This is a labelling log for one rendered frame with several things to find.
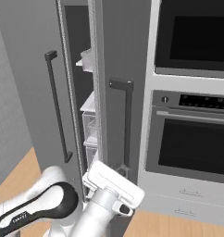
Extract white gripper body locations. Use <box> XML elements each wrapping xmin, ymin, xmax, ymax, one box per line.
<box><xmin>81</xmin><ymin>159</ymin><xmax>146</xmax><ymax>211</ymax></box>

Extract clear fridge drawer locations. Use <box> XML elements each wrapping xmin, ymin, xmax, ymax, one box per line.
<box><xmin>81</xmin><ymin>111</ymin><xmax>99</xmax><ymax>146</ymax></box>
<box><xmin>83</xmin><ymin>144</ymin><xmax>100</xmax><ymax>174</ymax></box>

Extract white fridge shelf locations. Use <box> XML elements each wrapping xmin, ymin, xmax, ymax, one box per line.
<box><xmin>80</xmin><ymin>92</ymin><xmax>97</xmax><ymax>114</ymax></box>
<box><xmin>75</xmin><ymin>47</ymin><xmax>94</xmax><ymax>74</ymax></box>

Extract grey fridge door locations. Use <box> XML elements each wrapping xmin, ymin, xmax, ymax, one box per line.
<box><xmin>0</xmin><ymin>0</ymin><xmax>88</xmax><ymax>202</ymax></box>
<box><xmin>87</xmin><ymin>0</ymin><xmax>153</xmax><ymax>186</ymax></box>

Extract white drawer front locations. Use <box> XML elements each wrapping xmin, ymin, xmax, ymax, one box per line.
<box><xmin>137</xmin><ymin>172</ymin><xmax>224</xmax><ymax>208</ymax></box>
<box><xmin>141</xmin><ymin>193</ymin><xmax>224</xmax><ymax>230</ymax></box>

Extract grey built-in oven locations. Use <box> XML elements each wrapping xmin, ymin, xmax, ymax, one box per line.
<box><xmin>144</xmin><ymin>89</ymin><xmax>224</xmax><ymax>185</ymax></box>

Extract white oven cabinet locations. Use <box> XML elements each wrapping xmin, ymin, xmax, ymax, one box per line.
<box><xmin>136</xmin><ymin>0</ymin><xmax>224</xmax><ymax>230</ymax></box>

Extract black built-in microwave oven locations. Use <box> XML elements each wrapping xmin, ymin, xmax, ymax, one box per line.
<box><xmin>154</xmin><ymin>0</ymin><xmax>224</xmax><ymax>80</ymax></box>

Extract black fridge door handle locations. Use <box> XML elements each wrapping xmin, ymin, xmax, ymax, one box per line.
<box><xmin>44</xmin><ymin>49</ymin><xmax>74</xmax><ymax>164</ymax></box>
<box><xmin>108</xmin><ymin>78</ymin><xmax>135</xmax><ymax>179</ymax></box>

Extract grey drawer handle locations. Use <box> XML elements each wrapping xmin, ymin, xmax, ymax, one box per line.
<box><xmin>179</xmin><ymin>188</ymin><xmax>205</xmax><ymax>198</ymax></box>
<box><xmin>174</xmin><ymin>207</ymin><xmax>199</xmax><ymax>217</ymax></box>

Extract grey oven door handle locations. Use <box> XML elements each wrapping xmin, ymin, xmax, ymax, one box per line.
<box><xmin>156</xmin><ymin>109</ymin><xmax>224</xmax><ymax>126</ymax></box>

